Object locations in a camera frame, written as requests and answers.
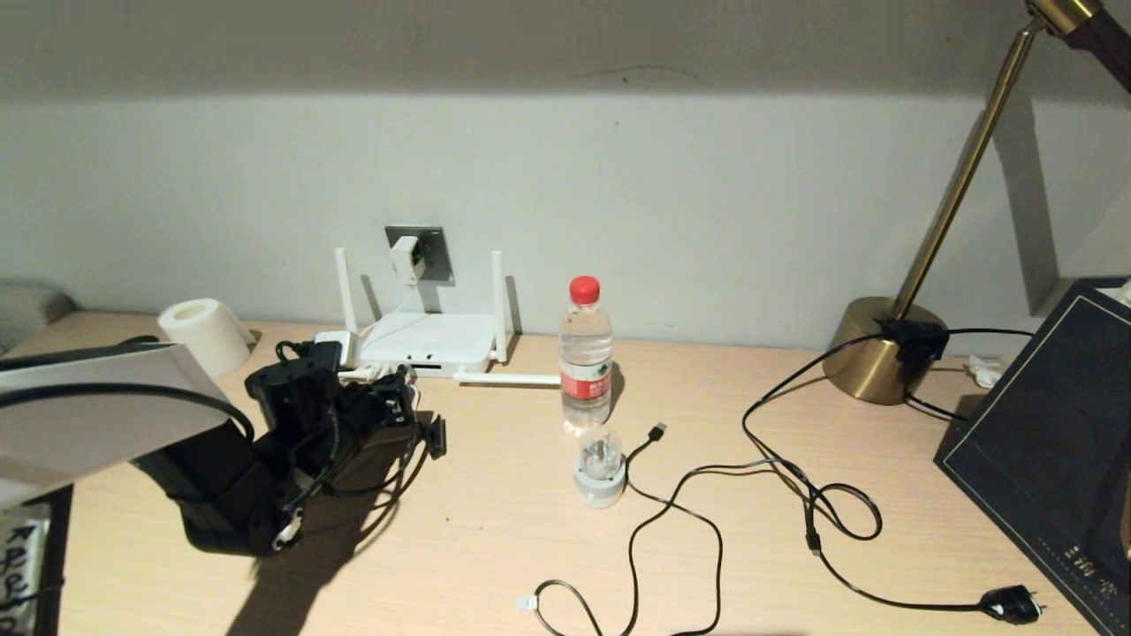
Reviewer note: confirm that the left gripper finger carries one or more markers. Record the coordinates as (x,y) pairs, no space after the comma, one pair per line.
(406,383)
(386,382)

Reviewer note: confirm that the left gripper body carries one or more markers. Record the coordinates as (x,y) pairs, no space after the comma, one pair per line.
(380,424)

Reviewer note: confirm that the white power adapter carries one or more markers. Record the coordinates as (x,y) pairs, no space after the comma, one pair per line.
(405,256)

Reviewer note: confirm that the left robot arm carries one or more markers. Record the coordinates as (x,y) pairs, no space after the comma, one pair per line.
(88,433)

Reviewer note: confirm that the white wifi router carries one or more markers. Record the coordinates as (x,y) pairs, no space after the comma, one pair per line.
(442,340)

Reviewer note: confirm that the white power adapter plug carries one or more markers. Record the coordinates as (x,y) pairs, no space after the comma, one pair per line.
(334,340)

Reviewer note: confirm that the small black clip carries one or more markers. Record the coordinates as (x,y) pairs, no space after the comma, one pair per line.
(436,439)

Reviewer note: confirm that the clear water bottle red cap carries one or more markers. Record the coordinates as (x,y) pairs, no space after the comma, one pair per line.
(584,353)

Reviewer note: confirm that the white toilet paper roll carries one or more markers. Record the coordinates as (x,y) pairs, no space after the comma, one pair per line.
(208,340)

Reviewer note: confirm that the small white dome humidifier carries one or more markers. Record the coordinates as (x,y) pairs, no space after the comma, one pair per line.
(601,481)

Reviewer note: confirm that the brass desk lamp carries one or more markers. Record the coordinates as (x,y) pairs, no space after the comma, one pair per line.
(870,362)

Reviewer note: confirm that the crumpled white tissue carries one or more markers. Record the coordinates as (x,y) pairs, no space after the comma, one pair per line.
(982,373)

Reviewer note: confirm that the grey wall socket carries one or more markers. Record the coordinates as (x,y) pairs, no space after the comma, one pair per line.
(437,256)

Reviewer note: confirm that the black inline switch box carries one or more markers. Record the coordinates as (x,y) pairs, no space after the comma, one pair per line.
(914,342)

